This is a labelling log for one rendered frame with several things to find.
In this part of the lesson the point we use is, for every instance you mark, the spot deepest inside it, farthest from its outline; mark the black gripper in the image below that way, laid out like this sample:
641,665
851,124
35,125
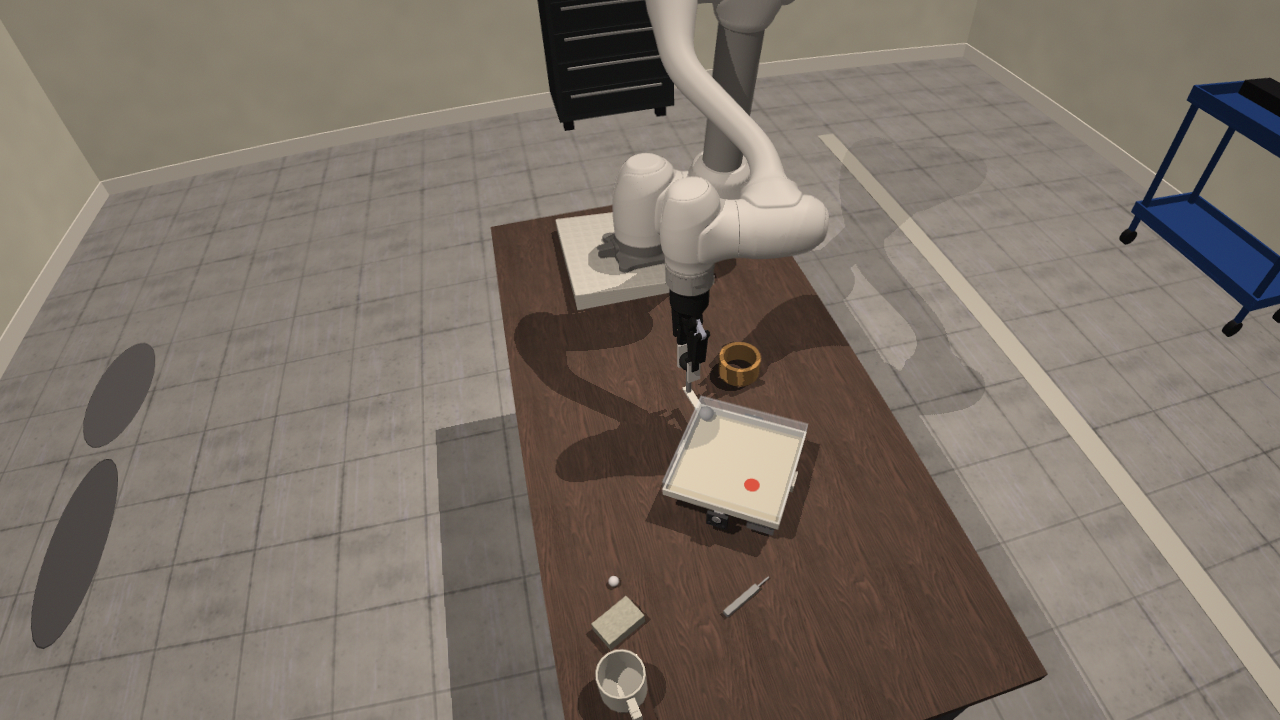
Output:
691,337

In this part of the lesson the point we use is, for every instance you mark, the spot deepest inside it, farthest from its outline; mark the white mug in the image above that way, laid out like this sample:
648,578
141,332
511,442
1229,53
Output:
620,673

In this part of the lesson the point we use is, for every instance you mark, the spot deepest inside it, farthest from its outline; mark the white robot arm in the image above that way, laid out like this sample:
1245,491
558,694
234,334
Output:
660,218

